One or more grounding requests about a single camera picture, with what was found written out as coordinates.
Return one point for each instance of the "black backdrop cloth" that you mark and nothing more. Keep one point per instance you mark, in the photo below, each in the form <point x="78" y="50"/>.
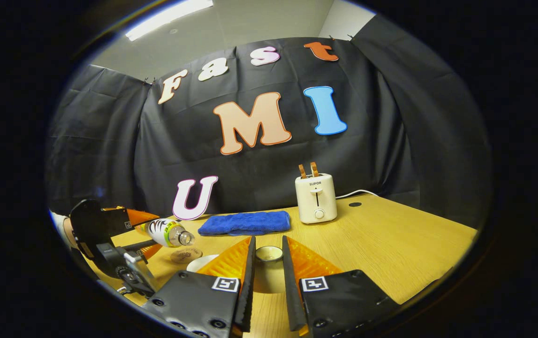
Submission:
<point x="414" y="141"/>

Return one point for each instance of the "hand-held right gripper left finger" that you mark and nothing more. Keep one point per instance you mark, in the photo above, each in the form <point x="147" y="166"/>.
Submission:
<point x="249" y="291"/>

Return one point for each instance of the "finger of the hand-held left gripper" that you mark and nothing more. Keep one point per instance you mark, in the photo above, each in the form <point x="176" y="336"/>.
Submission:
<point x="144" y="251"/>
<point x="116" y="218"/>

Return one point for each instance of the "round cork coaster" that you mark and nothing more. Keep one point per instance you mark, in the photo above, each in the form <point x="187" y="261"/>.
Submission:
<point x="185" y="256"/>

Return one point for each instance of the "toast slice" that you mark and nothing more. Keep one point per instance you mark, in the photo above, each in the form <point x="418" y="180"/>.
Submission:
<point x="314" y="169"/>
<point x="302" y="172"/>

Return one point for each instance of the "cream teacup lid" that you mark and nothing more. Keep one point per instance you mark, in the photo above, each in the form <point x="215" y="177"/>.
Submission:
<point x="268" y="277"/>

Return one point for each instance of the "blue folded towel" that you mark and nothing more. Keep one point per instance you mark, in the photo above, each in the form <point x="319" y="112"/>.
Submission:
<point x="245" y="223"/>

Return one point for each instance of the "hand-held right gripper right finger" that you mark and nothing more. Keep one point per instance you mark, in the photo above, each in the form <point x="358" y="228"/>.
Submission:
<point x="290" y="291"/>

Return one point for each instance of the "cream toaster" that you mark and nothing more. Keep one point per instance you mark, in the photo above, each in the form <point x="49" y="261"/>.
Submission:
<point x="315" y="199"/>

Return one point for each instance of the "water bottle with orange label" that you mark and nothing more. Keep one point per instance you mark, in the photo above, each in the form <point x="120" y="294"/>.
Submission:
<point x="168" y="232"/>

